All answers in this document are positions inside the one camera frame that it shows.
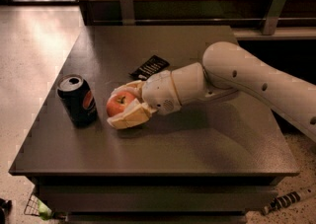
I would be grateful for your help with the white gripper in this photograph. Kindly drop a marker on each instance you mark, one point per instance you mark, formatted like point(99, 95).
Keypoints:
point(159, 92)

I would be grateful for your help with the red apple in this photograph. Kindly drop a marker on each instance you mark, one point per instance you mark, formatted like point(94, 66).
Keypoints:
point(118, 102)

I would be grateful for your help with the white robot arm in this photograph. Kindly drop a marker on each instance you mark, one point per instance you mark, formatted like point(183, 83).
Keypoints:
point(225, 68)

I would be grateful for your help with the dark blue pepsi can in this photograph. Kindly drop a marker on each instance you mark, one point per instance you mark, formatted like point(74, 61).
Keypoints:
point(77, 98)

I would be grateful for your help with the black snack packet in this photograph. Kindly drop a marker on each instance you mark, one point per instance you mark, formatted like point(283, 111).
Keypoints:
point(150, 67)

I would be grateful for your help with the dark object floor left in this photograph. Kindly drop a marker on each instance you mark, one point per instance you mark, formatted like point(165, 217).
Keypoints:
point(5, 210)

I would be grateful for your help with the black white striped stick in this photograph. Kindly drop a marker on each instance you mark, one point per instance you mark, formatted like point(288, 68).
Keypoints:
point(287, 200)

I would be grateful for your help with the left metal wall bracket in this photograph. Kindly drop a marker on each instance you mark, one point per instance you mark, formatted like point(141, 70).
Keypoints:
point(127, 12)

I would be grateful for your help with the metal wall bracket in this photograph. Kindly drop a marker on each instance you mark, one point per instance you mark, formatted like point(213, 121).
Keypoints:
point(127, 12)
point(270, 20)

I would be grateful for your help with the wire basket with green item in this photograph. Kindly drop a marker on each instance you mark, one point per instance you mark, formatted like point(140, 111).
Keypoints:
point(35, 207)

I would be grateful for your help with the right metal wall bracket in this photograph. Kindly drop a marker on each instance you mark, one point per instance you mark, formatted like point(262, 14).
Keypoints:
point(270, 20)

